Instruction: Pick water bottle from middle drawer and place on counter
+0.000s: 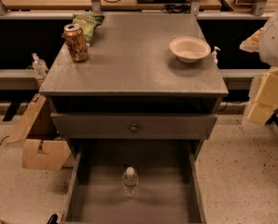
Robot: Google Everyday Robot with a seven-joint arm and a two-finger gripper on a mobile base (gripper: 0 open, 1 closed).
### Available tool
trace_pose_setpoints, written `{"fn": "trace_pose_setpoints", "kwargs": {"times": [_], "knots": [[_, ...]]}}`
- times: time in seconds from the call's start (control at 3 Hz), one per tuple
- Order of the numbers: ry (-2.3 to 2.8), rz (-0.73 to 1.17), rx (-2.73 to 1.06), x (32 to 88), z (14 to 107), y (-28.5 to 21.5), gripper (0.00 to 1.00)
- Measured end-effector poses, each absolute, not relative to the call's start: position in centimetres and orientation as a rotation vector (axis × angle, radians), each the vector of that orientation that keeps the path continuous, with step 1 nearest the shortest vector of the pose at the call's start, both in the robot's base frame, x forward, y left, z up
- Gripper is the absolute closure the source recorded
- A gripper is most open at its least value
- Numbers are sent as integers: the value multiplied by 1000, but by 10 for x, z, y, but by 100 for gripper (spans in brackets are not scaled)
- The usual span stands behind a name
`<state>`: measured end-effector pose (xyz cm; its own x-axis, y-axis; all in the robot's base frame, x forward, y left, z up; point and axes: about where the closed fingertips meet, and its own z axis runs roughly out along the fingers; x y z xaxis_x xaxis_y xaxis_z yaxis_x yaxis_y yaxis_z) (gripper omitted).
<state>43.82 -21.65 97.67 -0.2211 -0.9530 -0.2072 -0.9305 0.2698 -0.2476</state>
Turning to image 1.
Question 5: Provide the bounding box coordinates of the small white pump bottle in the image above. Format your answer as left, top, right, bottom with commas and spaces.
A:
211, 46, 221, 64

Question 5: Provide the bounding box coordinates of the clear sanitizer pump bottle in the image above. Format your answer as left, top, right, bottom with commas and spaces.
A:
32, 53, 49, 77

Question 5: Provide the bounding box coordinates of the open cardboard box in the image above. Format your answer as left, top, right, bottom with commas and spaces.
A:
7, 94, 75, 171

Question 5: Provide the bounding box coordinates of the closed grey top drawer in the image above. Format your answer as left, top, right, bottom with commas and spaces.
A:
51, 113, 216, 140

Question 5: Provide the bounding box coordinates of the clear plastic water bottle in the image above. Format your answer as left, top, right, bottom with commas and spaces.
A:
122, 167, 139, 199

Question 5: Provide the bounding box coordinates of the open grey middle drawer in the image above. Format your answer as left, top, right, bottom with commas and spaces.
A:
61, 140, 206, 224

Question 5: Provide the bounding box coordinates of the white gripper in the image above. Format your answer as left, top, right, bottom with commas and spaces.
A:
240, 9, 278, 125

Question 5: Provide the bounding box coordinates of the brown patterned drink can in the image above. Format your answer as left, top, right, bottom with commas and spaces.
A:
63, 23, 89, 63

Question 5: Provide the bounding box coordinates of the grey wooden drawer cabinet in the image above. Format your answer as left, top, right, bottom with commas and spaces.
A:
38, 13, 229, 151

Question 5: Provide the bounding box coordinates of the round brass drawer knob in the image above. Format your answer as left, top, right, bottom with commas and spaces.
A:
130, 124, 138, 133

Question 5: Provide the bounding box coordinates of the green chip bag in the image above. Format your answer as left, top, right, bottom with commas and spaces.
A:
73, 14, 104, 45

